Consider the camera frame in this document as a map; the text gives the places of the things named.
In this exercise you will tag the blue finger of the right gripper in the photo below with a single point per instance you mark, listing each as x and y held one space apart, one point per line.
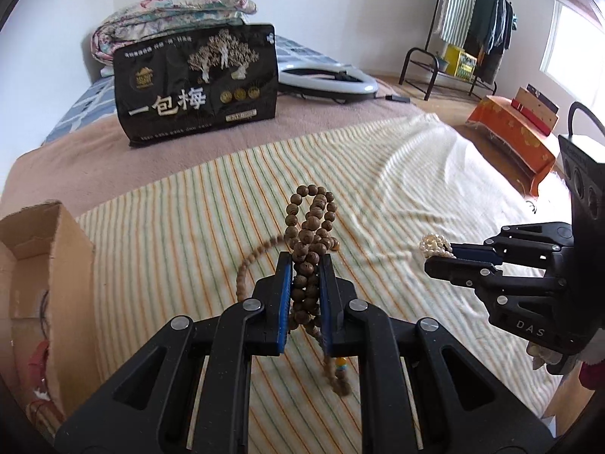
462 272
475 252

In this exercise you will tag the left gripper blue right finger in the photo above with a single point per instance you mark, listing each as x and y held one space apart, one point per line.
421 390

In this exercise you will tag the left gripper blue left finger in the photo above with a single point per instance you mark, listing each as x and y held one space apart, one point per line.
187 389

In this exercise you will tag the orange gift box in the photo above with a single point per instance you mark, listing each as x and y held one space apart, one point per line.
537 152

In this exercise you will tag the brown cardboard box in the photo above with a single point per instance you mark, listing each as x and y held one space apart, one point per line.
48 342

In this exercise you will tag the striped yellow blanket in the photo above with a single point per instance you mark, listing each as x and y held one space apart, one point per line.
173 247

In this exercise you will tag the yellow box on rack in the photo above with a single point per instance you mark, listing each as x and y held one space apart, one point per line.
459 63

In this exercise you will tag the black clothes rack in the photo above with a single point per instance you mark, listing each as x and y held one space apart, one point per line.
423 66

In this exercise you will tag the dark hanging clothes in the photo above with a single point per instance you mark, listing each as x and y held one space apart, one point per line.
489 36

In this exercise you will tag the brown bed cover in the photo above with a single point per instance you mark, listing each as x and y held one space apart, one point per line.
96 163

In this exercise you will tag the striped hanging towel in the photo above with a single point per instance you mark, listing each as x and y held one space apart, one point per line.
453 20

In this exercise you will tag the black snack bag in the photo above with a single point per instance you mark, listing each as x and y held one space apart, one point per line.
195 82

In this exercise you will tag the folded floral quilt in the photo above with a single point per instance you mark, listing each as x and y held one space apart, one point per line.
149 19

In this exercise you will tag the white ring light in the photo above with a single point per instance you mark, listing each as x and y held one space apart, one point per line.
337 82

